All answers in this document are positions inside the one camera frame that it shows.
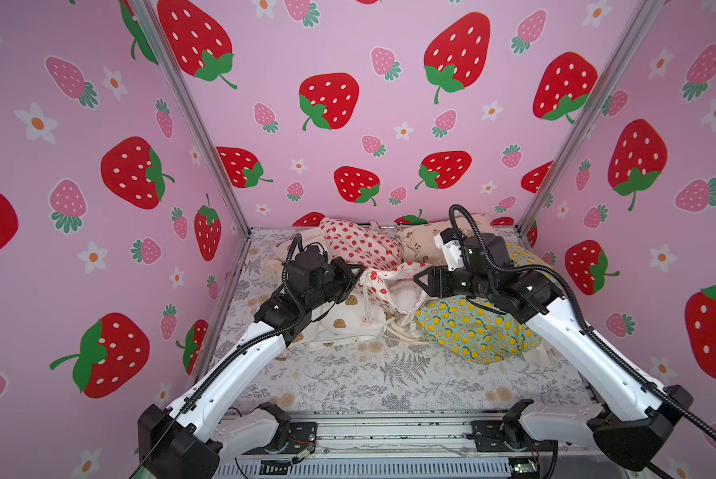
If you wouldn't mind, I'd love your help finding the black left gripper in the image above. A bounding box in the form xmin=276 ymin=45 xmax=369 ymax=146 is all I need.
xmin=301 ymin=259 xmax=363 ymax=317

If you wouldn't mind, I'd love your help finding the cream large-bear print pillow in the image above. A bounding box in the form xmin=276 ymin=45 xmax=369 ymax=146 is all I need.
xmin=270 ymin=236 xmax=389 ymax=351

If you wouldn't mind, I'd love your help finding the lemon print pillow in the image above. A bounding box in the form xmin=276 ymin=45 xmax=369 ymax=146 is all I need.
xmin=414 ymin=241 xmax=553 ymax=365

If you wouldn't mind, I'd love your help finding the strawberry print pillow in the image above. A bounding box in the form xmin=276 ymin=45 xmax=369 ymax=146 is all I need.
xmin=319 ymin=218 xmax=429 ymax=315

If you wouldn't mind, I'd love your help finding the cream bear print pillow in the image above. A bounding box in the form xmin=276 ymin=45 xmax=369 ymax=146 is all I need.
xmin=397 ymin=215 xmax=496 ymax=267

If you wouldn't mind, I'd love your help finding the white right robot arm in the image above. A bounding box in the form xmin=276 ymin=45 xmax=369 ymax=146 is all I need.
xmin=414 ymin=228 xmax=692 ymax=471

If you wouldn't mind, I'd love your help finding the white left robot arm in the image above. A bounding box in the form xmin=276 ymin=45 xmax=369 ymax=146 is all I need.
xmin=132 ymin=239 xmax=365 ymax=478

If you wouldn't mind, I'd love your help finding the floral grey table mat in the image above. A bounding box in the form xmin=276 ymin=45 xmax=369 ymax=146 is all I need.
xmin=189 ymin=226 xmax=595 ymax=414

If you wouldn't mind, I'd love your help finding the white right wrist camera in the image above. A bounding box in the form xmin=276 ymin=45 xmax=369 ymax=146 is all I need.
xmin=434 ymin=233 xmax=465 ymax=271

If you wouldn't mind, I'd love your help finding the black corrugated cable hose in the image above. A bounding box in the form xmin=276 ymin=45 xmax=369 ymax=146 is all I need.
xmin=446 ymin=202 xmax=716 ymax=471

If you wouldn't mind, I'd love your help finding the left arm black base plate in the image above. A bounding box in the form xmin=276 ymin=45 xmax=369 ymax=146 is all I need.
xmin=244 ymin=421 xmax=318 ymax=456

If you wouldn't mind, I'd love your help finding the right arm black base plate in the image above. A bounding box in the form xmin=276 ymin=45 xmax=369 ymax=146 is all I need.
xmin=472 ymin=420 xmax=532 ymax=452

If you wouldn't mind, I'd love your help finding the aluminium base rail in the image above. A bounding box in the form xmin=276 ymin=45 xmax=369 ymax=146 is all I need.
xmin=213 ymin=410 xmax=597 ymax=478

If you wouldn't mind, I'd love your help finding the right aluminium frame post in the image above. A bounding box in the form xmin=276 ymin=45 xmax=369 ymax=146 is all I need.
xmin=516 ymin=0 xmax=663 ymax=240

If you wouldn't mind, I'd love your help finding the aluminium frame post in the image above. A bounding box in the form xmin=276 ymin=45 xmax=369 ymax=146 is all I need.
xmin=131 ymin=0 xmax=251 ymax=240
xmin=516 ymin=0 xmax=663 ymax=240

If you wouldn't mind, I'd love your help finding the left aluminium frame post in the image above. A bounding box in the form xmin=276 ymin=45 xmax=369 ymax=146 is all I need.
xmin=131 ymin=0 xmax=251 ymax=240

